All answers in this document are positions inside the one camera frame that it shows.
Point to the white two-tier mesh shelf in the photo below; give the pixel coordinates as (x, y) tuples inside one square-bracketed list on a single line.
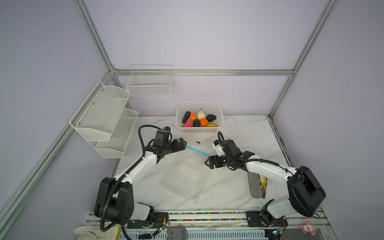
[(105, 121)]

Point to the pink plush toy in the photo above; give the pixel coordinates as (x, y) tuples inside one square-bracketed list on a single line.
[(308, 228)]

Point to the dark toy avocado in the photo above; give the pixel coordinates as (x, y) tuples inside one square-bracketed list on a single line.
[(210, 118)]

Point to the clear zip top bag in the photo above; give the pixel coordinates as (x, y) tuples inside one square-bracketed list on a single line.
[(187, 174)]

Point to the cream toy pear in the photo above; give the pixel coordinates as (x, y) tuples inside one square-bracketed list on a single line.
[(201, 114)]

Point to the pink toy dragon fruit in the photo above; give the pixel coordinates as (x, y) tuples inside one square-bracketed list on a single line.
[(188, 124)]

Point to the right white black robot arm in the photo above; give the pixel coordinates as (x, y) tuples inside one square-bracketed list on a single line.
[(304, 193)]

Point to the grey felt eraser block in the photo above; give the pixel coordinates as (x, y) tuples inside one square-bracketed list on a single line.
[(255, 185)]

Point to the orange toy fruit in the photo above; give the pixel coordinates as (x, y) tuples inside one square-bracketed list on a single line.
[(193, 117), (204, 122)]

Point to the white cloth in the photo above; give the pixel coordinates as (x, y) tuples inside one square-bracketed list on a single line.
[(94, 233)]

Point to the yellow handled pliers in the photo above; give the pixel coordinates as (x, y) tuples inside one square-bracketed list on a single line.
[(263, 183)]

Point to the white wire wall basket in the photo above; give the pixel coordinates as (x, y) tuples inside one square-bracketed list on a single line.
[(151, 81)]

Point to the grey power adapter box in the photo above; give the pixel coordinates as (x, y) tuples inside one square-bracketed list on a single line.
[(177, 233)]

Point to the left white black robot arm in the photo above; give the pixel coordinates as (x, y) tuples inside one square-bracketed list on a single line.
[(116, 204)]

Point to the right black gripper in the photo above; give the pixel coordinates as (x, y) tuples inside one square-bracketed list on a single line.
[(210, 158)]

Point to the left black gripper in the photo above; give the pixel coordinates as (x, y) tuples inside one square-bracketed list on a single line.
[(176, 147)]

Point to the white plastic basket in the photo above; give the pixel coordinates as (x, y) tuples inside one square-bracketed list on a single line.
[(208, 108)]

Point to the black round toy fruit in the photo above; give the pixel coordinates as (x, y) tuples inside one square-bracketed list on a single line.
[(196, 123)]

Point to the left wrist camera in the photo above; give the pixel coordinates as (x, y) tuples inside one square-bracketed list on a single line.
[(163, 135)]

